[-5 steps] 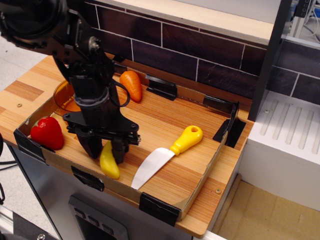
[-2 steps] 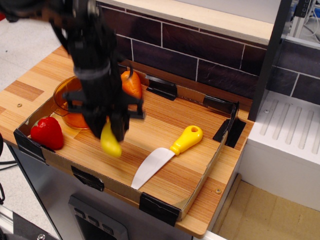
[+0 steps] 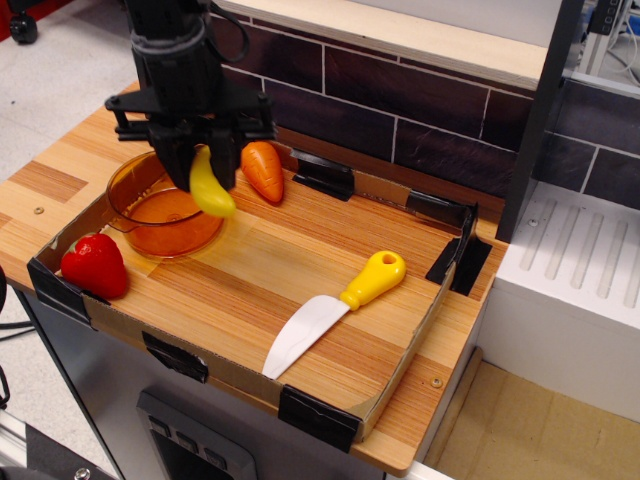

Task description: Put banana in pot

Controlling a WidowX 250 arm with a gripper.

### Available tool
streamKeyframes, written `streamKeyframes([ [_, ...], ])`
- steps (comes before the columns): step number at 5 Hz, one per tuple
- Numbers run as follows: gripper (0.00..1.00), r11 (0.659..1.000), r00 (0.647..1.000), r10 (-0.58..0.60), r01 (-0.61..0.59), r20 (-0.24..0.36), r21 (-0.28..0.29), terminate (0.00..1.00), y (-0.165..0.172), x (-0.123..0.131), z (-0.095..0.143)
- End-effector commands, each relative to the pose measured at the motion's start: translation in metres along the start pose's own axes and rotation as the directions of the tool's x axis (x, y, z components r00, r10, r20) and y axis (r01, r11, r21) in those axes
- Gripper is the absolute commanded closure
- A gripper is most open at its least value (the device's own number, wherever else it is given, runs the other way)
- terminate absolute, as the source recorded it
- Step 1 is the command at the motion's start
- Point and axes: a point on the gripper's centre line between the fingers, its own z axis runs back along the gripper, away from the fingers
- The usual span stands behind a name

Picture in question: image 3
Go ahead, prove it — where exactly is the yellow toy banana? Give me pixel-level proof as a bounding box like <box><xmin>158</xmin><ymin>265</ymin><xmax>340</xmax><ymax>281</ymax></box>
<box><xmin>189</xmin><ymin>145</ymin><xmax>236</xmax><ymax>218</ymax></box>

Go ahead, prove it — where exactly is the red toy strawberry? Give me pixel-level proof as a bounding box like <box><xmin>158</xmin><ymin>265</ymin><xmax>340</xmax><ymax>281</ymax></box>
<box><xmin>60</xmin><ymin>233</ymin><xmax>128</xmax><ymax>299</ymax></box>

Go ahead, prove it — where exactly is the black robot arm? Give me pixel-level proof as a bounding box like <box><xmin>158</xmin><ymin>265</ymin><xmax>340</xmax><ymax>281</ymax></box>
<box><xmin>105</xmin><ymin>1</ymin><xmax>276</xmax><ymax>191</ymax></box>

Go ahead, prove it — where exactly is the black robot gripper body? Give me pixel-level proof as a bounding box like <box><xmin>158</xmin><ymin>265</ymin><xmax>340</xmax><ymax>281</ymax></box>
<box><xmin>105</xmin><ymin>34</ymin><xmax>276</xmax><ymax>147</ymax></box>

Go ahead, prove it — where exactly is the dark grey kitchen frame post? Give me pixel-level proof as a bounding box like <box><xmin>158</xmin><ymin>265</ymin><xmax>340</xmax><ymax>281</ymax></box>
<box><xmin>496</xmin><ymin>0</ymin><xmax>584</xmax><ymax>243</ymax></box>

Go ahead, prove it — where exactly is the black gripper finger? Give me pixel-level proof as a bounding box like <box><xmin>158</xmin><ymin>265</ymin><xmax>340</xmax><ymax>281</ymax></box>
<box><xmin>207</xmin><ymin>128</ymin><xmax>242</xmax><ymax>190</ymax></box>
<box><xmin>148</xmin><ymin>124</ymin><xmax>197</xmax><ymax>192</ymax></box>

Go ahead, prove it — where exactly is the yellow white toy knife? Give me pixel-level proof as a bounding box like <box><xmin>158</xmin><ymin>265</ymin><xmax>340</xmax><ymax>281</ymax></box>
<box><xmin>262</xmin><ymin>250</ymin><xmax>407</xmax><ymax>380</ymax></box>

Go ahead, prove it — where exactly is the orange transparent plastic pot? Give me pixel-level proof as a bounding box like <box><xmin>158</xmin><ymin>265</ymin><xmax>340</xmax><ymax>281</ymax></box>
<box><xmin>106</xmin><ymin>152</ymin><xmax>223</xmax><ymax>258</ymax></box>

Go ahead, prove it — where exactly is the cardboard fence with black tape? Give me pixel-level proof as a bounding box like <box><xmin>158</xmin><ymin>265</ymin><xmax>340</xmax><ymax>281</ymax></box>
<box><xmin>26</xmin><ymin>109</ymin><xmax>494</xmax><ymax>454</ymax></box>

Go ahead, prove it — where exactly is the grey toy oven panel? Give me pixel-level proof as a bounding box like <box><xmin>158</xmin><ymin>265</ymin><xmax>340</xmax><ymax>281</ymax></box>
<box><xmin>136</xmin><ymin>392</ymin><xmax>258</xmax><ymax>479</ymax></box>

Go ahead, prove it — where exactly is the black caster wheel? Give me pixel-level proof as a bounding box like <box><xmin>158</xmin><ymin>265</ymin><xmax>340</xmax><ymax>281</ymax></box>
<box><xmin>9</xmin><ymin>12</ymin><xmax>38</xmax><ymax>45</ymax></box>

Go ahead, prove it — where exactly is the orange toy carrot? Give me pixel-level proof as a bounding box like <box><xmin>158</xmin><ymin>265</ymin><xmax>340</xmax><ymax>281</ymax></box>
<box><xmin>241</xmin><ymin>141</ymin><xmax>284</xmax><ymax>203</ymax></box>

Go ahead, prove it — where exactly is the white toy sink drainboard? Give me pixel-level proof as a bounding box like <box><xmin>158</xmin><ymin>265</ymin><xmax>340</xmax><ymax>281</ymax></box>
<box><xmin>477</xmin><ymin>183</ymin><xmax>639</xmax><ymax>421</ymax></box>

